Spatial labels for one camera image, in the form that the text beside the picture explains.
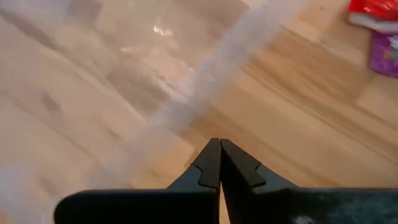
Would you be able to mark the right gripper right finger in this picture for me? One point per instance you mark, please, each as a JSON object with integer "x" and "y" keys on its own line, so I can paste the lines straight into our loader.
{"x": 280, "y": 205}

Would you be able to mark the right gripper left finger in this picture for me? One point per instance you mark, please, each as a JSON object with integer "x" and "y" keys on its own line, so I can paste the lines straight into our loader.
{"x": 186, "y": 205}

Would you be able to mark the purple candy packet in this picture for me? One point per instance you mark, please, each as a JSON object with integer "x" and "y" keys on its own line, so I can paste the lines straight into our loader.
{"x": 385, "y": 56}

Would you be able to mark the red candy packet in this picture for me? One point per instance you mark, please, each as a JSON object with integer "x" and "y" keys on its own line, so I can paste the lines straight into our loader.
{"x": 373, "y": 9}

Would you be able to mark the clear plastic bin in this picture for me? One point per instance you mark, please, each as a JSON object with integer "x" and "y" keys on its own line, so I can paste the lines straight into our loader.
{"x": 124, "y": 62}

